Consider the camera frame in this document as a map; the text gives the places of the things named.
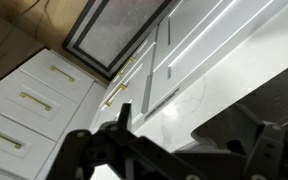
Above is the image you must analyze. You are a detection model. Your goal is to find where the gold drawer handle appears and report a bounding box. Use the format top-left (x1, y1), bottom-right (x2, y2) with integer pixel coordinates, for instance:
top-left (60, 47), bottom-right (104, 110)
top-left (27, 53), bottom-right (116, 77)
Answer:
top-left (49, 65), bottom-right (75, 83)
top-left (19, 92), bottom-right (52, 111)
top-left (0, 134), bottom-right (22, 149)

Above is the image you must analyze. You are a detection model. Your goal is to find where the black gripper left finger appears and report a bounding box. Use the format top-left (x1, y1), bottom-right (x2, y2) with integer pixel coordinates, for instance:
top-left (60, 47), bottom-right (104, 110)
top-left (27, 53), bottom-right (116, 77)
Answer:
top-left (46, 103), bottom-right (198, 180)

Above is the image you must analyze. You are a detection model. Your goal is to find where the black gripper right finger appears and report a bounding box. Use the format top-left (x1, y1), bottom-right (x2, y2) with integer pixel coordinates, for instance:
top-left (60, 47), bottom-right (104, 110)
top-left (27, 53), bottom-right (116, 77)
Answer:
top-left (176, 104), bottom-right (288, 180)

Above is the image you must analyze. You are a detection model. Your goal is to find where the grey bordered floor mat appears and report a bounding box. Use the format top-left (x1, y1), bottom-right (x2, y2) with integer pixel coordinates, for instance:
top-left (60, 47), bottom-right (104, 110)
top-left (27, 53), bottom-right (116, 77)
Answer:
top-left (62, 0), bottom-right (175, 80)

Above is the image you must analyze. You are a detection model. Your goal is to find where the gold cabinet handle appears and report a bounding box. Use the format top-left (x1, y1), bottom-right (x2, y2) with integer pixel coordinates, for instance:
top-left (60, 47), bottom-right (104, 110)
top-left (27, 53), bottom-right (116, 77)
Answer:
top-left (117, 56), bottom-right (136, 77)
top-left (105, 84), bottom-right (127, 107)

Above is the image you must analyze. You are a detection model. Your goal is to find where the white drawer cabinet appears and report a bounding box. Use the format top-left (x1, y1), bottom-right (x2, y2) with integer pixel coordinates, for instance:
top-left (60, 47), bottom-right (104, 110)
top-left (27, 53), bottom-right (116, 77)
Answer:
top-left (0, 49), bottom-right (105, 180)

